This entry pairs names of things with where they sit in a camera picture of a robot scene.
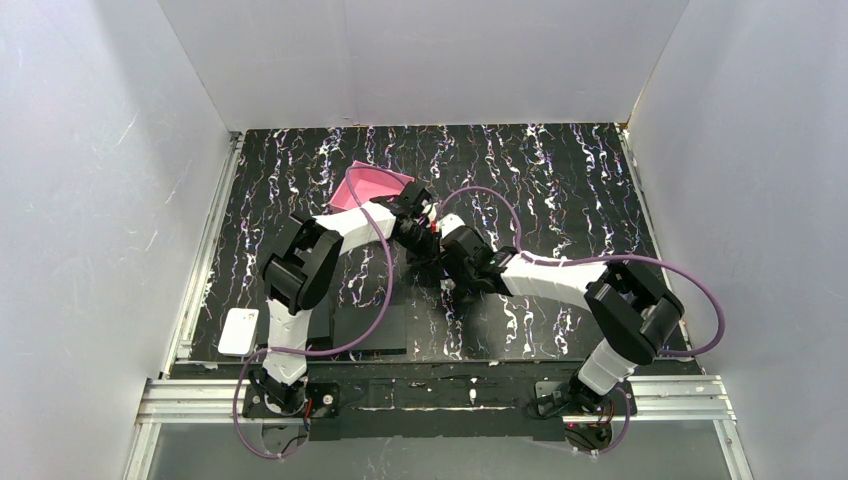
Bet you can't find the pink plastic tray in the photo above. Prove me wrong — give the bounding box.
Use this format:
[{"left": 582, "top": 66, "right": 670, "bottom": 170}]
[{"left": 329, "top": 161, "right": 414, "bottom": 213}]

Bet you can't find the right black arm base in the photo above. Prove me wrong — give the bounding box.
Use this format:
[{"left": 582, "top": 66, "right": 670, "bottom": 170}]
[{"left": 528, "top": 381, "right": 638, "bottom": 419}]

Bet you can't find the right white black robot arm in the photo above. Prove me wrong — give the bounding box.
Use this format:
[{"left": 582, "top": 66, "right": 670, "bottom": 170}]
[{"left": 432, "top": 215, "right": 684, "bottom": 416}]

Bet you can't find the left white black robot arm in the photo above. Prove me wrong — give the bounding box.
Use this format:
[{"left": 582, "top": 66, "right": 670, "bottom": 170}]
[{"left": 248, "top": 181, "right": 438, "bottom": 416}]

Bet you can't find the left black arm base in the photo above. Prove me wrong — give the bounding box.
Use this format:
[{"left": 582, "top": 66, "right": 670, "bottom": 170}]
[{"left": 240, "top": 383, "right": 341, "bottom": 419}]

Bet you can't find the large black flat plate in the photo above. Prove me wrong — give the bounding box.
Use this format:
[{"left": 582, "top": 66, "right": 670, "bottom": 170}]
[{"left": 331, "top": 303, "right": 409, "bottom": 357}]

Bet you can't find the small black flat plate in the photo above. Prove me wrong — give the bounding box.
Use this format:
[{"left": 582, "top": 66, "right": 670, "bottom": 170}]
[{"left": 307, "top": 295, "right": 334, "bottom": 350}]

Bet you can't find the white rectangular device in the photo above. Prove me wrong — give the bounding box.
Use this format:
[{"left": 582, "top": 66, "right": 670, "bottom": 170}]
[{"left": 217, "top": 308, "right": 259, "bottom": 358}]

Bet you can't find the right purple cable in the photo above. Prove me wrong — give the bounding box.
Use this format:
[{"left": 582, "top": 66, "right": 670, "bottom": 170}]
[{"left": 433, "top": 186, "right": 727, "bottom": 456}]

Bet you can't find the aluminium front rail frame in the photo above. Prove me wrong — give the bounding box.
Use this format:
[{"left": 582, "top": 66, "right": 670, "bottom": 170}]
[{"left": 125, "top": 365, "right": 752, "bottom": 479}]

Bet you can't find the aluminium left side rail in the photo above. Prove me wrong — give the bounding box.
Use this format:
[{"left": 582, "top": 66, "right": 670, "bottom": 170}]
[{"left": 158, "top": 131, "right": 245, "bottom": 380}]

